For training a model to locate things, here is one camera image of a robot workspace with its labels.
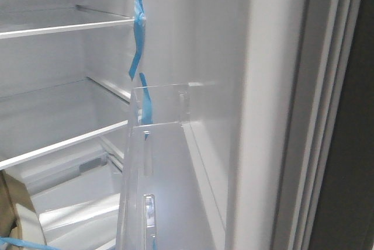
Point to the dark grey fridge door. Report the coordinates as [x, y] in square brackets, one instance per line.
[269, 76]

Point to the clear fridge door bin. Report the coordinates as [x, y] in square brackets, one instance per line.
[167, 200]

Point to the white fridge crisper drawer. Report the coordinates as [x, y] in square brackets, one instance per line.
[74, 195]

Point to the lower glass fridge shelf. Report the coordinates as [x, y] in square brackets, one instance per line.
[36, 123]

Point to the glass fridge shelf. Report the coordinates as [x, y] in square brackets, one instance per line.
[36, 123]
[30, 23]

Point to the upper glass fridge shelf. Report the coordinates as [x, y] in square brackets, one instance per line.
[30, 23]

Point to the lower blue tape strip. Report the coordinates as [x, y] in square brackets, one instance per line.
[147, 111]

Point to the blue tape strip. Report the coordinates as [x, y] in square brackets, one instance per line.
[139, 28]
[147, 111]

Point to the upper blue tape strip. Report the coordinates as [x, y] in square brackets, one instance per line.
[139, 28]

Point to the brown cardboard box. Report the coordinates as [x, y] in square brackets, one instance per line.
[18, 215]

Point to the blue tape on box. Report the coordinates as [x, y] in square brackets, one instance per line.
[25, 244]

